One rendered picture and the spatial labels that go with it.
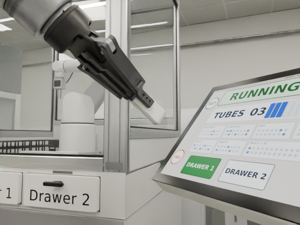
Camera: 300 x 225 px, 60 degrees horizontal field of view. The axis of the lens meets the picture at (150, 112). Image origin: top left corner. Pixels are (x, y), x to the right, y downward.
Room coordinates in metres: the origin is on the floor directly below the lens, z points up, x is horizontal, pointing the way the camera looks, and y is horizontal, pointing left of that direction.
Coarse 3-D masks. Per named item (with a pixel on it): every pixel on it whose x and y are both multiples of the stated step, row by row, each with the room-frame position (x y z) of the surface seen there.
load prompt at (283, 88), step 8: (288, 80) 0.50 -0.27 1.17; (296, 80) 0.48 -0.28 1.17; (240, 88) 0.61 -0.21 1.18; (248, 88) 0.58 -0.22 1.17; (256, 88) 0.56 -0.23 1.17; (264, 88) 0.54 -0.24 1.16; (272, 88) 0.52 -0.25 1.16; (280, 88) 0.50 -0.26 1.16; (288, 88) 0.49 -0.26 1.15; (296, 88) 0.47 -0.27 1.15; (224, 96) 0.64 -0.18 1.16; (232, 96) 0.61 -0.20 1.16; (240, 96) 0.59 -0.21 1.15; (248, 96) 0.56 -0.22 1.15; (256, 96) 0.54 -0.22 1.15; (264, 96) 0.52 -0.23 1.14; (272, 96) 0.50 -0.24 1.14; (280, 96) 0.49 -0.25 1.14; (224, 104) 0.61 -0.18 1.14
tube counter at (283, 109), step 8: (256, 104) 0.52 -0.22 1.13; (264, 104) 0.51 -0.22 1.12; (272, 104) 0.49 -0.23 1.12; (280, 104) 0.47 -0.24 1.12; (288, 104) 0.46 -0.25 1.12; (296, 104) 0.44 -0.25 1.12; (256, 112) 0.51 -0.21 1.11; (264, 112) 0.49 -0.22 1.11; (272, 112) 0.47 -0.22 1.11; (280, 112) 0.46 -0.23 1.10; (288, 112) 0.44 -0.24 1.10; (296, 112) 0.43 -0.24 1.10
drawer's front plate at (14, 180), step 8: (0, 176) 0.97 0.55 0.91; (8, 176) 0.96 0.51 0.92; (16, 176) 0.95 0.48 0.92; (0, 184) 0.97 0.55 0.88; (8, 184) 0.96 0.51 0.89; (16, 184) 0.95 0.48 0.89; (0, 192) 0.97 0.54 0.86; (16, 192) 0.95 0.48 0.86; (0, 200) 0.97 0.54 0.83; (8, 200) 0.96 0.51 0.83; (16, 200) 0.95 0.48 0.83
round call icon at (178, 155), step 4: (176, 152) 0.62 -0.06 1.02; (180, 152) 0.61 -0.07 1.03; (184, 152) 0.60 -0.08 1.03; (172, 156) 0.62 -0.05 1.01; (176, 156) 0.61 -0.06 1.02; (180, 156) 0.60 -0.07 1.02; (172, 160) 0.61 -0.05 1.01; (176, 160) 0.60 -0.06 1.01; (180, 160) 0.59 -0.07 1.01; (172, 164) 0.60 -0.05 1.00; (176, 164) 0.59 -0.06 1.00
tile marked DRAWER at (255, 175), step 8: (232, 160) 0.47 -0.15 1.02; (240, 160) 0.45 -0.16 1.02; (224, 168) 0.47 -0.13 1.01; (232, 168) 0.45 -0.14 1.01; (240, 168) 0.44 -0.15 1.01; (248, 168) 0.43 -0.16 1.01; (256, 168) 0.41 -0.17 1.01; (264, 168) 0.40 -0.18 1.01; (272, 168) 0.39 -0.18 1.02; (224, 176) 0.45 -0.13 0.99; (232, 176) 0.44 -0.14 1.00; (240, 176) 0.43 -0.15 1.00; (248, 176) 0.42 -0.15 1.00; (256, 176) 0.40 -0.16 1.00; (264, 176) 0.39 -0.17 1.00; (232, 184) 0.43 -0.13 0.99; (240, 184) 0.42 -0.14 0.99; (248, 184) 0.41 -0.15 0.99; (256, 184) 0.39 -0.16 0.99; (264, 184) 0.38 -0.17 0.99
